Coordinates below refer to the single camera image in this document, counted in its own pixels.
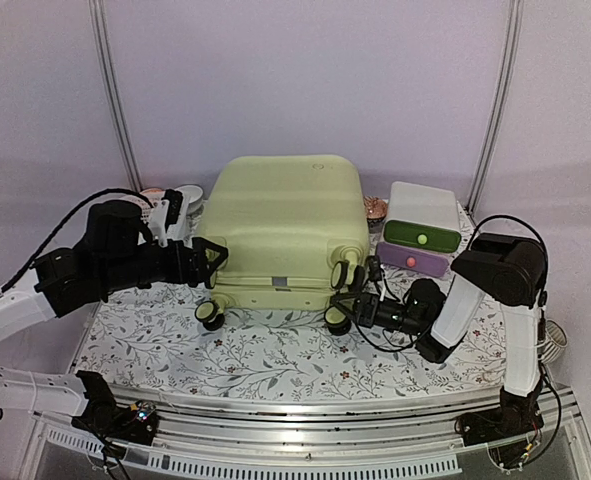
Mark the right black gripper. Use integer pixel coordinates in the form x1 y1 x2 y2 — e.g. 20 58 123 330
331 291 427 337

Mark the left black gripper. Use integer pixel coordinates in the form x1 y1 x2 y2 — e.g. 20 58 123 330
101 236 229 294

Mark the light green hard-shell suitcase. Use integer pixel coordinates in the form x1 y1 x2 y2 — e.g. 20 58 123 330
193 154 370 331

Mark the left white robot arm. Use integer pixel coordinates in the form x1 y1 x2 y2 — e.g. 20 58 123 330
0 199 228 434

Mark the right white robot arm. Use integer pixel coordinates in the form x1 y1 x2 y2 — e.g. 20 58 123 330
324 227 549 436

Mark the white ceramic bowl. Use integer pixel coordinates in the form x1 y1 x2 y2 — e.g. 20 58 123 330
175 184 204 217

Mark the pink bowl behind basket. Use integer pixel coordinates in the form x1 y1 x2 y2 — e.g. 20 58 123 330
140 188 165 201

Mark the floral patterned tablecloth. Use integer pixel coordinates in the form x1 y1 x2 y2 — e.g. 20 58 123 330
74 283 506 403

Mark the purple drawer with pink knob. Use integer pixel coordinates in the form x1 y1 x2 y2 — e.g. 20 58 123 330
376 242 450 278

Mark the green drawer with knob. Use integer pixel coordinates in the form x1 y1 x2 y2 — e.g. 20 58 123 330
383 220 461 253

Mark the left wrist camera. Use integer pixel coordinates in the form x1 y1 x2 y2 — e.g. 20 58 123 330
147 189 188 248

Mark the left metal corner post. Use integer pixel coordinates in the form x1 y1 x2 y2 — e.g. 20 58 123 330
88 0 143 190

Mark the metal corner post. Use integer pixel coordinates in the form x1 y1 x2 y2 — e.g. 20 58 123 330
88 0 143 190
466 0 524 216

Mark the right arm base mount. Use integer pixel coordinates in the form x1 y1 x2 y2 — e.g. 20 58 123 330
454 389 544 470

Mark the right metal corner post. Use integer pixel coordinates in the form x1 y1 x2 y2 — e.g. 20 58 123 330
466 0 524 216

